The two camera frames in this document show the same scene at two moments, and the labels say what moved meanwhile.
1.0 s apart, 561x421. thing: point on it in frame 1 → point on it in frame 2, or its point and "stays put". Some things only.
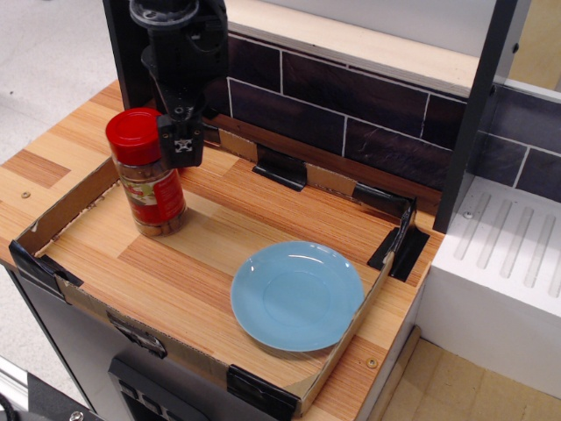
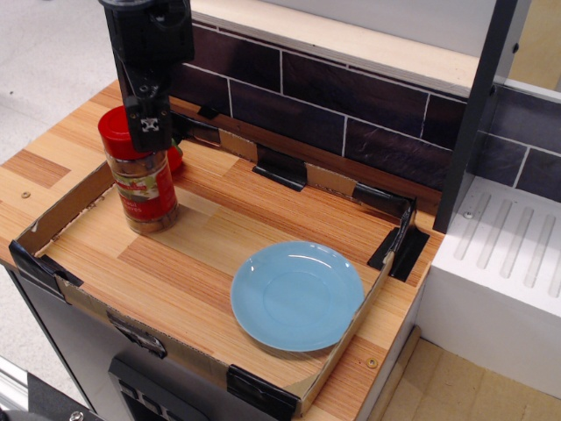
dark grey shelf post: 479,103 stays put
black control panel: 157,388 stays put
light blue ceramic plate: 297,296 stays put
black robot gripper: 187,51 → 149,38
